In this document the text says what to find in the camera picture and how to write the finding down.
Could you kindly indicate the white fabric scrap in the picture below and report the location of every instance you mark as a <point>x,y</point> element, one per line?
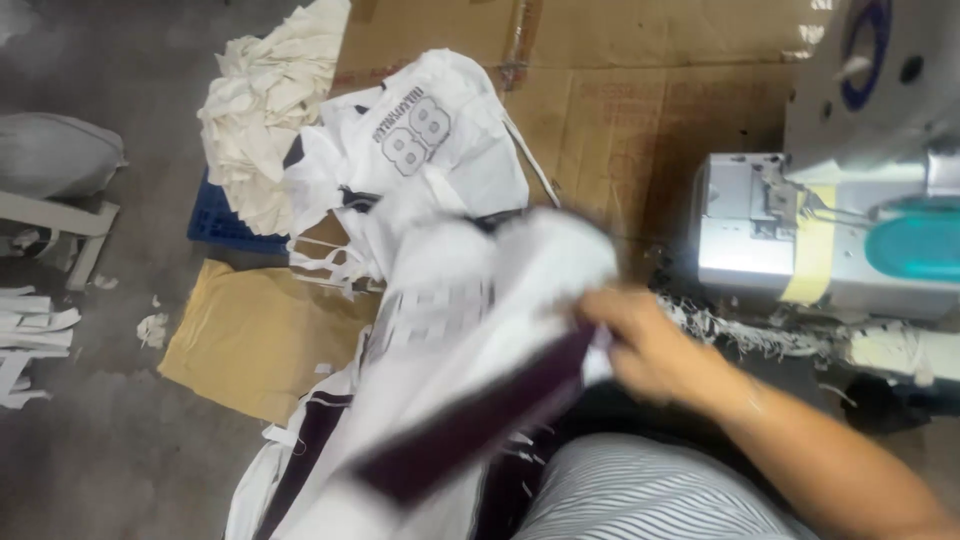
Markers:
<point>152,328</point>

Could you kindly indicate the person's striped shirt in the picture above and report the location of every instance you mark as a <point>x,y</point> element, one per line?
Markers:
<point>645,491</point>

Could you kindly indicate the grey wooden frame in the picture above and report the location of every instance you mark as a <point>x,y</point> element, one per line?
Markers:
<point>67,225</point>

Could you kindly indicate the flattened brown cardboard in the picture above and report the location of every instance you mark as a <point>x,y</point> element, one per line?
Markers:
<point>637,112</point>

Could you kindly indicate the blue plastic crate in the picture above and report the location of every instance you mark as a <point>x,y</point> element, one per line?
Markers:
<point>221,217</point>

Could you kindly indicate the cream fabric pile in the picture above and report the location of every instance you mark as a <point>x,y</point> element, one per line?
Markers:
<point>259,112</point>

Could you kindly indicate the grey overlock sewing machine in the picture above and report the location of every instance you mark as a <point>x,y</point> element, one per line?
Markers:
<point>832,187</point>

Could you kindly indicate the tan fabric sheet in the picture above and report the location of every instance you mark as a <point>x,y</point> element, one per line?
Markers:
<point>255,341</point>

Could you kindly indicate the heap of fabric trimmings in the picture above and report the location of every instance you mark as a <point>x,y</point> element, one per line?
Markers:
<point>787,337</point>

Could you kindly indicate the white printed jersey pile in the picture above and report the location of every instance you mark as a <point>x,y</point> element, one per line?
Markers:
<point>420,150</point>

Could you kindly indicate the pile of white fabric strips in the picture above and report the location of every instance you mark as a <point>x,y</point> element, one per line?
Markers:
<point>30,341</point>

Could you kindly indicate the person's right hand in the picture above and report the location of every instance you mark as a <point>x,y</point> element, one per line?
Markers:
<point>652,349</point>

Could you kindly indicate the white and maroon garment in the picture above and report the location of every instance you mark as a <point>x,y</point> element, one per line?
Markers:
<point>480,352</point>

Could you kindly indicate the person's right fingers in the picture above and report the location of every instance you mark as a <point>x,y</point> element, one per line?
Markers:
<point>607,319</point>

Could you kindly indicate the grey sack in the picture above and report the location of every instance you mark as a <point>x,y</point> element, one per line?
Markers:
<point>56,154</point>

